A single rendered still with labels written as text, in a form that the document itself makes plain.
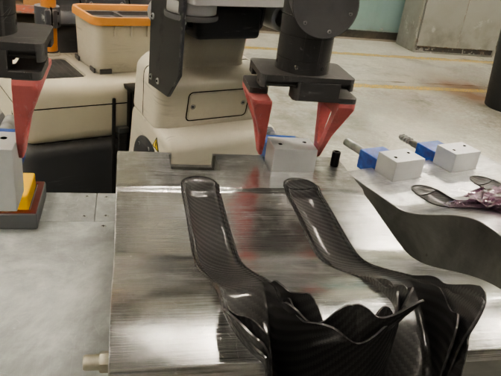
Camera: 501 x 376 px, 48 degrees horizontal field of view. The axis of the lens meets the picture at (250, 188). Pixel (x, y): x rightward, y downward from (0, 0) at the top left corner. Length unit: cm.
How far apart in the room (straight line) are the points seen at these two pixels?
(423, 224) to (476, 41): 614
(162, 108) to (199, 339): 65
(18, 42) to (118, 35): 77
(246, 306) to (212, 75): 63
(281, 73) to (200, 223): 18
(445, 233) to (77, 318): 38
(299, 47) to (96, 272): 31
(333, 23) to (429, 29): 589
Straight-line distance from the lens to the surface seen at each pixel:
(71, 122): 116
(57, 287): 57
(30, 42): 43
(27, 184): 68
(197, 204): 55
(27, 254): 63
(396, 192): 71
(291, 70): 59
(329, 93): 59
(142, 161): 61
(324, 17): 50
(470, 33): 668
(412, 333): 40
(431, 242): 65
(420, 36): 636
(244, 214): 53
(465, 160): 83
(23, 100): 44
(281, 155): 61
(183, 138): 92
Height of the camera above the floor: 114
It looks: 26 degrees down
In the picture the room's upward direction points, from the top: 7 degrees clockwise
